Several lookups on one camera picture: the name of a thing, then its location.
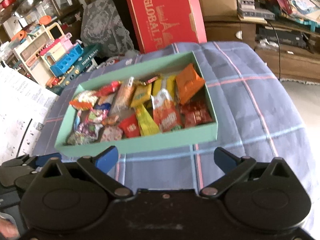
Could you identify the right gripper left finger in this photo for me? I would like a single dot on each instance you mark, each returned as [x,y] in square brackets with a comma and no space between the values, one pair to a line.
[97,168]

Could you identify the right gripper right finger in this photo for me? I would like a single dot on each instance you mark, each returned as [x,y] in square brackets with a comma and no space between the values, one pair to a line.
[236,170]

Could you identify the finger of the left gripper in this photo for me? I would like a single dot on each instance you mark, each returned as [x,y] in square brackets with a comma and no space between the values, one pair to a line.
[47,158]

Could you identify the pink floral snack packet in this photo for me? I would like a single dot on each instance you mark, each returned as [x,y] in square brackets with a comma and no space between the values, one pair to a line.
[111,133]

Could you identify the purple candy bag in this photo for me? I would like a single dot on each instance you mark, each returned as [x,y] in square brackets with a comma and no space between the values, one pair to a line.
[86,127]

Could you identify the small orange jelly packet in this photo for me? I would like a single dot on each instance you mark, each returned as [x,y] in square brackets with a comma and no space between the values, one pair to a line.
[111,120]

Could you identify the small red candy packet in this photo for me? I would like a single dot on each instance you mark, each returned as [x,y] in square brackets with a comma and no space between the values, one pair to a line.
[130,127]

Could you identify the long yellow snack stick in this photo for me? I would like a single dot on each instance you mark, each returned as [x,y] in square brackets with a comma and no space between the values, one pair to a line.
[147,125]

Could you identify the large orange chips bag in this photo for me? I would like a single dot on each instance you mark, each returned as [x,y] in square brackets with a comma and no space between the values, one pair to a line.
[85,100]

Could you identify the red foil snack packet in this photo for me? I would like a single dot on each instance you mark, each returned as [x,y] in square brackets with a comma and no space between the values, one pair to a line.
[195,113]

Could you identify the clear orange cracker pack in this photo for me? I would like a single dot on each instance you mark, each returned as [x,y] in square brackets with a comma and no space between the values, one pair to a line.
[124,96]

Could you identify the yellow gold snack bar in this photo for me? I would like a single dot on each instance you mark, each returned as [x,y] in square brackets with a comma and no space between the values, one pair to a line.
[142,94]

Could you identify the orange white snack pouch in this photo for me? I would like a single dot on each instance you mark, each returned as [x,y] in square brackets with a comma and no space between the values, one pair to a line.
[165,113]

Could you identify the orange snack packet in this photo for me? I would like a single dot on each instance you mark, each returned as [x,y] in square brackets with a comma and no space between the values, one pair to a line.
[188,83]

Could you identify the blue white snack packet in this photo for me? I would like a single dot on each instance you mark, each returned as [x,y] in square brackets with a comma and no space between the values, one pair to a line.
[105,102]

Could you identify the red Skittles bag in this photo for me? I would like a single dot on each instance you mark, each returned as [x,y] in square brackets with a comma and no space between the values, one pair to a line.
[108,89]

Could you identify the yellow tissue like pack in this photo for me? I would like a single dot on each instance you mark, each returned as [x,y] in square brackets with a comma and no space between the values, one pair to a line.
[165,82]

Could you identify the person's left hand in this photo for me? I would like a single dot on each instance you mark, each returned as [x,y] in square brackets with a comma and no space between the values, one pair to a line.
[8,230]

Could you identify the mint green cardboard tray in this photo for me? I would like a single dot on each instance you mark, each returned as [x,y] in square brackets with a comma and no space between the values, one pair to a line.
[144,73]

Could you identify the white printed paper sheet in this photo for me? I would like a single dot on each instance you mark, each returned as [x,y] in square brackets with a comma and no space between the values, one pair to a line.
[24,108]

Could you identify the toy home kitchen set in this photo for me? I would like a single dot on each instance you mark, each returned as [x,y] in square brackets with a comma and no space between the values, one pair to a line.
[49,57]

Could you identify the red plush toy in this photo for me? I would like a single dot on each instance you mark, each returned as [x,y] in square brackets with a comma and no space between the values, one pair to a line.
[112,61]

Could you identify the wooden low cabinet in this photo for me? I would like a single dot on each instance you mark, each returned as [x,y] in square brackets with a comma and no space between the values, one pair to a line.
[285,60]

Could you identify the grey lace cloth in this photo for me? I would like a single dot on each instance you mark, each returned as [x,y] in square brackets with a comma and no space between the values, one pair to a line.
[102,26]

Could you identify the red Global gift box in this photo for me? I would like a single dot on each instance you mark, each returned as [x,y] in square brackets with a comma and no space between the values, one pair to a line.
[159,23]

